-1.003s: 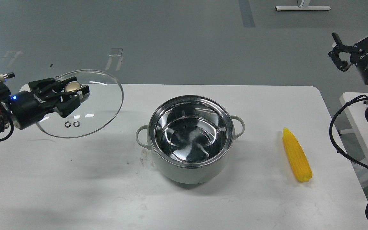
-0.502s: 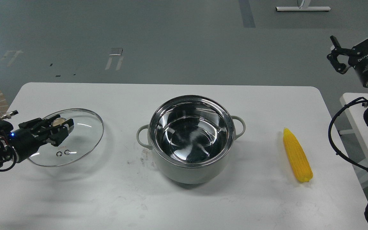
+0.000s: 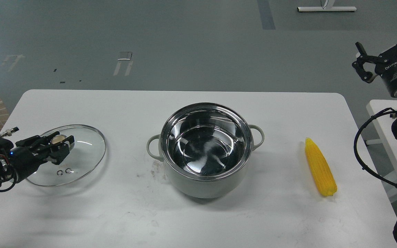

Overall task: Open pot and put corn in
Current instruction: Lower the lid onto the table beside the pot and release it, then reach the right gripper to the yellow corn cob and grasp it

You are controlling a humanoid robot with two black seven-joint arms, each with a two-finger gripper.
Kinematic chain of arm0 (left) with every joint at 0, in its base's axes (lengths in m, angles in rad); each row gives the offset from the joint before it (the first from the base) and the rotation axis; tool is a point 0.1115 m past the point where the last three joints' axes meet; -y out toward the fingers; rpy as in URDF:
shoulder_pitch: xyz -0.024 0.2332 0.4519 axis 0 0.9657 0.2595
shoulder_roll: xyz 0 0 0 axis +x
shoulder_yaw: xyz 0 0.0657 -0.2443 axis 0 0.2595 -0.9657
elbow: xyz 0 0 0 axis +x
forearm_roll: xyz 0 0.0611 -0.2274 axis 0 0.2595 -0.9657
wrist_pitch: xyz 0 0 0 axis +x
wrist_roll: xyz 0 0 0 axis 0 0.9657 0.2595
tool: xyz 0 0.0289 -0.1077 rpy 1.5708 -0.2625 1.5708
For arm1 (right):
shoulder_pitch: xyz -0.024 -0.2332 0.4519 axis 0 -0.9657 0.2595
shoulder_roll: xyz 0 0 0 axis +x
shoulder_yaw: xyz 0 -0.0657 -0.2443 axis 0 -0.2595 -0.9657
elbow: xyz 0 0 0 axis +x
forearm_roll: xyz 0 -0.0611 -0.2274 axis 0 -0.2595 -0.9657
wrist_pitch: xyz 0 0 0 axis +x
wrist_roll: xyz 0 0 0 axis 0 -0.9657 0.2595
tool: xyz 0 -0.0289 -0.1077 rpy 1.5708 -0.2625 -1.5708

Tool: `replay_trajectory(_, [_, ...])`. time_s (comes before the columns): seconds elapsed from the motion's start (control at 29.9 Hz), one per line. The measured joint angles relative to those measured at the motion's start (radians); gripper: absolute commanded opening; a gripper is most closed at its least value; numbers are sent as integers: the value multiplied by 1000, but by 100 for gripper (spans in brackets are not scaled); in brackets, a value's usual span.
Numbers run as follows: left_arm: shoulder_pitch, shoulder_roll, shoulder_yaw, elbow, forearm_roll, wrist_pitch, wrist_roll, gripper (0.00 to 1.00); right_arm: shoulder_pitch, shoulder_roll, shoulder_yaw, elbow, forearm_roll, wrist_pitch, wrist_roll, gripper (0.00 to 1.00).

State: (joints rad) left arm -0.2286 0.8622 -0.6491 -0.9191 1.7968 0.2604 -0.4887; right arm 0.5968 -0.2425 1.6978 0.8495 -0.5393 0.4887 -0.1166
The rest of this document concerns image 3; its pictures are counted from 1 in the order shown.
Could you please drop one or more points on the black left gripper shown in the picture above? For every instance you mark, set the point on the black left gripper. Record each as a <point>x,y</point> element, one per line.
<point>32,152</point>

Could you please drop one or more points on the glass pot lid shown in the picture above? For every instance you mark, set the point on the glass pot lid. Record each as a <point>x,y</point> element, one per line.
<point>85,154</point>

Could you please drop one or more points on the yellow corn cob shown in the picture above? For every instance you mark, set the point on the yellow corn cob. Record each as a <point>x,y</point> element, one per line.
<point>320,170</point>

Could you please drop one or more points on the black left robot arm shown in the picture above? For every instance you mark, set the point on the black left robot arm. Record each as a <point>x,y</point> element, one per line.
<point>7,173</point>

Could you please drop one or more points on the grey pot with steel rim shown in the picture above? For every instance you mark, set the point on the grey pot with steel rim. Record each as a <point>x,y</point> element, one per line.
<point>205,148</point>

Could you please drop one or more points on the white table base foot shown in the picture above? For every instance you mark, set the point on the white table base foot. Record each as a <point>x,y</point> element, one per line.
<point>327,6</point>

